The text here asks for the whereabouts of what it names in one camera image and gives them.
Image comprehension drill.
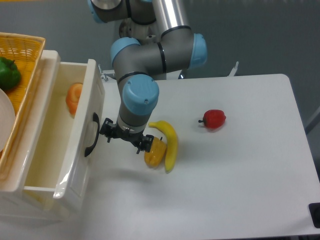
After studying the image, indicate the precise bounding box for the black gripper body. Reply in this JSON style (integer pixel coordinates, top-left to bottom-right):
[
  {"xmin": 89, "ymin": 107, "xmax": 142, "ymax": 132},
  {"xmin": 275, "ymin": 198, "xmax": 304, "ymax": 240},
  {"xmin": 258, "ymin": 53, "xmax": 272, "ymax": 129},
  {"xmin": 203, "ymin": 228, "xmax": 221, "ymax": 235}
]
[{"xmin": 115, "ymin": 119, "xmax": 147, "ymax": 145}]

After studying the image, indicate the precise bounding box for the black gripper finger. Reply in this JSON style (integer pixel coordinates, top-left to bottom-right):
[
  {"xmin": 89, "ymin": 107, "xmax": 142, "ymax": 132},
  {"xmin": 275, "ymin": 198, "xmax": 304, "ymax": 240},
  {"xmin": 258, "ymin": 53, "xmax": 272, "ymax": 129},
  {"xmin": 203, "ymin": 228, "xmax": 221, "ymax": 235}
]
[
  {"xmin": 134, "ymin": 134, "xmax": 154, "ymax": 154},
  {"xmin": 99, "ymin": 118, "xmax": 118, "ymax": 143}
]

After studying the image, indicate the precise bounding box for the white top drawer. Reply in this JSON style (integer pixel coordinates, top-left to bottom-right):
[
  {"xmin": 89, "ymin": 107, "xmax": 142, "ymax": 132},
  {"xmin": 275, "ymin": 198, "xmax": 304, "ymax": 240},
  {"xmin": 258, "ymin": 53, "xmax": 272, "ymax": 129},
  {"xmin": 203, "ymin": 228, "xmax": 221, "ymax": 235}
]
[{"xmin": 23, "ymin": 58, "xmax": 106, "ymax": 213}]

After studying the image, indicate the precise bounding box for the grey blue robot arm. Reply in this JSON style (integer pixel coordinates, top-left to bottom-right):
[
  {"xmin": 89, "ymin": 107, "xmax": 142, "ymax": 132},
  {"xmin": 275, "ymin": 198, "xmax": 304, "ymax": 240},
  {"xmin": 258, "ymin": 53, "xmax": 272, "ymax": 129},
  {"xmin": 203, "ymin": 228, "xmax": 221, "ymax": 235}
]
[{"xmin": 88, "ymin": 0, "xmax": 208, "ymax": 152}]

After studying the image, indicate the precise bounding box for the white drawer cabinet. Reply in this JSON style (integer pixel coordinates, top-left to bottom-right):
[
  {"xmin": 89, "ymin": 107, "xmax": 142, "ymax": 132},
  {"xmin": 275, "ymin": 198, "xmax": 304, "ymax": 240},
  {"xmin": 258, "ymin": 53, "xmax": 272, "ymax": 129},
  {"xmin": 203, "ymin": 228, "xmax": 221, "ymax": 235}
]
[{"xmin": 0, "ymin": 50, "xmax": 61, "ymax": 220}]

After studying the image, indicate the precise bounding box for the yellow bell pepper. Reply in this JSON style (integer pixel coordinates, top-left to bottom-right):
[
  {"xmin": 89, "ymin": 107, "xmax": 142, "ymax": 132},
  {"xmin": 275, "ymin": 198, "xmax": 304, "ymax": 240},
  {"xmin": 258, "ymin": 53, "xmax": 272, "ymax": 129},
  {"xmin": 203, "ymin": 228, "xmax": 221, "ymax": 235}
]
[{"xmin": 144, "ymin": 137, "xmax": 167, "ymax": 168}]

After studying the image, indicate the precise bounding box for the yellow banana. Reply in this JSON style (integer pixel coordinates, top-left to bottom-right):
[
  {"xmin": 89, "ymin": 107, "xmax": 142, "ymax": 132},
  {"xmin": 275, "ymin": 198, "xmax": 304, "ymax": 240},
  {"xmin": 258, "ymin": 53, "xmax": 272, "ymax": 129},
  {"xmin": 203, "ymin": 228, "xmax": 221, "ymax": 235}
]
[{"xmin": 148, "ymin": 120, "xmax": 179, "ymax": 173}]

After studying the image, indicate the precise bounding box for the orange bread roll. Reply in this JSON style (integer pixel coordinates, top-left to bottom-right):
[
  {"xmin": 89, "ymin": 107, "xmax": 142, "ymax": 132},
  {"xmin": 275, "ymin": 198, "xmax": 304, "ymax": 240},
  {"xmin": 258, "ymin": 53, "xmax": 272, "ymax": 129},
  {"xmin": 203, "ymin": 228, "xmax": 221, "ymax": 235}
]
[{"xmin": 65, "ymin": 83, "xmax": 83, "ymax": 118}]

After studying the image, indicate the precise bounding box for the red bell pepper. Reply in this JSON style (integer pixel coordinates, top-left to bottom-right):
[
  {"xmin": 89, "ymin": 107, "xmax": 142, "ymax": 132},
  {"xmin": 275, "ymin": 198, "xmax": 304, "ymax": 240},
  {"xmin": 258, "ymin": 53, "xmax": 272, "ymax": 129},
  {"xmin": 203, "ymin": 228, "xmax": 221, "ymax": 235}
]
[{"xmin": 198, "ymin": 109, "xmax": 227, "ymax": 129}]

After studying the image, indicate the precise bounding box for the white plate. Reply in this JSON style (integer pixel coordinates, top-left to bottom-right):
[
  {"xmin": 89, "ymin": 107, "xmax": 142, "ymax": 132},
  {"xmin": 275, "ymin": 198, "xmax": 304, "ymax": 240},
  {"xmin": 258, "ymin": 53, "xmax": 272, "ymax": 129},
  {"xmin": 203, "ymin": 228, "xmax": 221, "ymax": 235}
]
[{"xmin": 0, "ymin": 89, "xmax": 16, "ymax": 151}]

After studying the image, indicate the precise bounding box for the green bell pepper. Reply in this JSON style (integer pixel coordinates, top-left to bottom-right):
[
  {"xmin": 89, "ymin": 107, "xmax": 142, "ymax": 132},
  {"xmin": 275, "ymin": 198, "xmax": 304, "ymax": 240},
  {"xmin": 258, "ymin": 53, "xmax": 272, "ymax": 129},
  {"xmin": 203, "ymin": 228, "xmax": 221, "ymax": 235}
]
[{"xmin": 0, "ymin": 56, "xmax": 22, "ymax": 91}]

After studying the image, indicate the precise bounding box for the yellow woven basket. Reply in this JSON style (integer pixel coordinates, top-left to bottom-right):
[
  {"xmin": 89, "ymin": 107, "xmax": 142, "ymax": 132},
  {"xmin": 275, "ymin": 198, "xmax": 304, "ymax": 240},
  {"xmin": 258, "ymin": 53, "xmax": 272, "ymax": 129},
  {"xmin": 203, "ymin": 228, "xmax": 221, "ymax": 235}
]
[{"xmin": 0, "ymin": 32, "xmax": 46, "ymax": 179}]

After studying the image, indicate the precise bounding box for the black corner object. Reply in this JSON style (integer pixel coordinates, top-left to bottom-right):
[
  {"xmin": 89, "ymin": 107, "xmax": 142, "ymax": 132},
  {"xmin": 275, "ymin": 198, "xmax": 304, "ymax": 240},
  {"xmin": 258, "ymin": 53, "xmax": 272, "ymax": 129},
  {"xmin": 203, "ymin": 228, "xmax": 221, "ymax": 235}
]
[{"xmin": 308, "ymin": 202, "xmax": 320, "ymax": 229}]

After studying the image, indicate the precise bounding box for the white table bracket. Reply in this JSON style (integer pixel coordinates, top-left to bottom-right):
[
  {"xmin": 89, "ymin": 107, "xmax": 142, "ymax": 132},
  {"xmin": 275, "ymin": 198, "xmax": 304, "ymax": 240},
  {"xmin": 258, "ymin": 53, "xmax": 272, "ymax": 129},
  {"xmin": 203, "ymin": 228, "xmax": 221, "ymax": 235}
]
[{"xmin": 228, "ymin": 61, "xmax": 239, "ymax": 77}]

